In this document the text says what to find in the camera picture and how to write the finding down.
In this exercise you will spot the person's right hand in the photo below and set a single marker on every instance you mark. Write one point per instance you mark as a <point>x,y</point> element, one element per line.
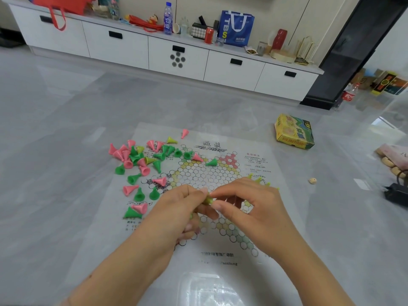
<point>261,219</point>

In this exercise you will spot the person's left hand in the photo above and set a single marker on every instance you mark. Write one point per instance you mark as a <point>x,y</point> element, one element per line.
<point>169,219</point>

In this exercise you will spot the yellow-green cone game pieces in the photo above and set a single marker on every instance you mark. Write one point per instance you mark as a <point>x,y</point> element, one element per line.
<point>258,180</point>

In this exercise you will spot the checkers board sheet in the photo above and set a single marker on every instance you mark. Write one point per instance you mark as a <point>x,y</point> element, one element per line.
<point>197,267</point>

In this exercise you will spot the pile of mixed cone pieces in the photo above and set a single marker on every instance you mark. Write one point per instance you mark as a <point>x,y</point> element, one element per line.
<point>140,162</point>

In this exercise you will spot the person's left forearm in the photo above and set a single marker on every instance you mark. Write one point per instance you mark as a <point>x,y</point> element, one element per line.
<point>111,277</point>

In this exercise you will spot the small beige bead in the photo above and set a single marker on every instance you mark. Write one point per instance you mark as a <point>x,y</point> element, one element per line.
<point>313,180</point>

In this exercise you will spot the clear plastic tray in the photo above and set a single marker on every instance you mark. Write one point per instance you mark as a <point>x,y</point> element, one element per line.
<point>210,291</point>

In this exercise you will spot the yellow green cardboard box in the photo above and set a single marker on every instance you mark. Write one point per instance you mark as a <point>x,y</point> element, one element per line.
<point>293,132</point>

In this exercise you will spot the black power adapter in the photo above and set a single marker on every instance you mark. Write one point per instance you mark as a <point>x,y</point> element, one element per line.
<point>398,194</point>

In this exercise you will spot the pink book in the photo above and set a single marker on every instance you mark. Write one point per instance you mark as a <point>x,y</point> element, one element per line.
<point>395,154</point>

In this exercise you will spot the red-label cola bottle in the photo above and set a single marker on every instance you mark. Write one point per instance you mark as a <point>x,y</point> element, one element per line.
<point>349,94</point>

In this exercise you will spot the round wooden box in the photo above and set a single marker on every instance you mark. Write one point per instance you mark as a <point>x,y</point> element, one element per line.
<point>283,56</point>

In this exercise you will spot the open snack bag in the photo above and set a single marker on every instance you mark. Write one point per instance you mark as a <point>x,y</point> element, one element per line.
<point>251,50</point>

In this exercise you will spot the glass cup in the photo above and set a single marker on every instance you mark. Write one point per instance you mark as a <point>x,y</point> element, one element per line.
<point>262,49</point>

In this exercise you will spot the white TV cabinet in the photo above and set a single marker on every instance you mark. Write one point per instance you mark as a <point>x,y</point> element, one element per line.
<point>121,47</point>

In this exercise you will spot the red vase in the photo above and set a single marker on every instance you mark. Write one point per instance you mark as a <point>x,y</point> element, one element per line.
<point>279,39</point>

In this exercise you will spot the small glass jar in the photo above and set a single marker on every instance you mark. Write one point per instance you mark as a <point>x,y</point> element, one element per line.
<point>220,42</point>

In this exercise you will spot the black glass cabinet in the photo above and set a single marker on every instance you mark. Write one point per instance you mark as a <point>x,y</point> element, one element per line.
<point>347,57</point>

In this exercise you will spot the yellow black carton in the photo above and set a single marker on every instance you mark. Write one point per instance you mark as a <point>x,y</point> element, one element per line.
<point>387,83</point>

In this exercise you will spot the blue tote bag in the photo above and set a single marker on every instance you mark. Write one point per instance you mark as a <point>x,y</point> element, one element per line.
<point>236,35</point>

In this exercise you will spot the red soda can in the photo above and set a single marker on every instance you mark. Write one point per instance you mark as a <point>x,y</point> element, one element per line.
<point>209,36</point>

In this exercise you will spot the black white checkered box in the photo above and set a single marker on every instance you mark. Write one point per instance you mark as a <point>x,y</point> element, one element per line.
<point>199,31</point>

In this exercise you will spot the white paper cup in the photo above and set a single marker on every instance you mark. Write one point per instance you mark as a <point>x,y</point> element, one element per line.
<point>176,28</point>

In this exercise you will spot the red folded umbrella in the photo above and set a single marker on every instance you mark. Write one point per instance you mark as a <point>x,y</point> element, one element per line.
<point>143,24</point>

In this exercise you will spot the blue-label water bottle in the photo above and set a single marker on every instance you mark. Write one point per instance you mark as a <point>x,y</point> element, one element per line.
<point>168,19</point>

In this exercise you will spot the small cartoon doll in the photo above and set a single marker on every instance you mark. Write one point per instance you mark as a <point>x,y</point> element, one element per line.
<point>153,19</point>

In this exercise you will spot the small pink-capped bottle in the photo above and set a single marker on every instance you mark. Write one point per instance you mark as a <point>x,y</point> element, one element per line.
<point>114,11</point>

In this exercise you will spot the teal cloth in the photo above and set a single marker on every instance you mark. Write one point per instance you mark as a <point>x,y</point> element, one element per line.
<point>108,0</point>

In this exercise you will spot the black floor mat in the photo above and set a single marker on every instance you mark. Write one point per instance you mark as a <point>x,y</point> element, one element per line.
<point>9,41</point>

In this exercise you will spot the red fabric bag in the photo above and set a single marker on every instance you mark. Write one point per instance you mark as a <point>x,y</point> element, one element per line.
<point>63,3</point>

